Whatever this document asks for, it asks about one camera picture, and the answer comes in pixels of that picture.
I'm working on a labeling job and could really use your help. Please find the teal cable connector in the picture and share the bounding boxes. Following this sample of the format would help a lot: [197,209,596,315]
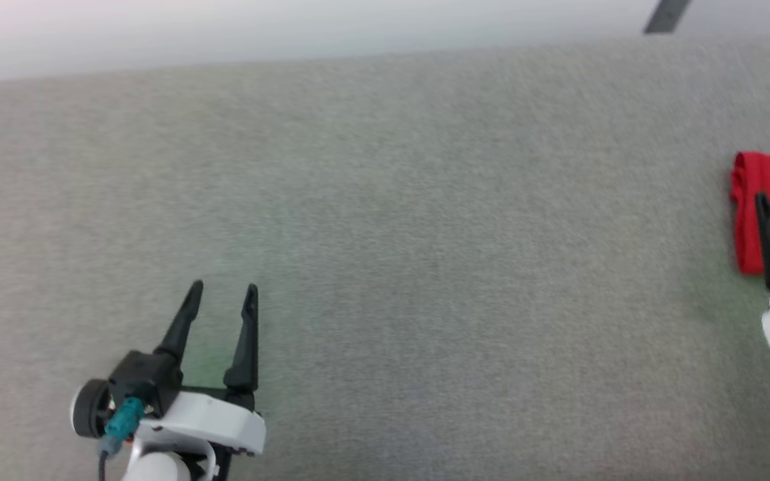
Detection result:
[100,397,146,456]

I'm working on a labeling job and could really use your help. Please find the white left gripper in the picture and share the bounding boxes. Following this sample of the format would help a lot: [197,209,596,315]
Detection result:
[132,280,267,481]

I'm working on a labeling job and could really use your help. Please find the grey metal bar with bracket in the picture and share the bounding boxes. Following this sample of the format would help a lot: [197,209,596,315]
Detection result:
[644,0,693,35]

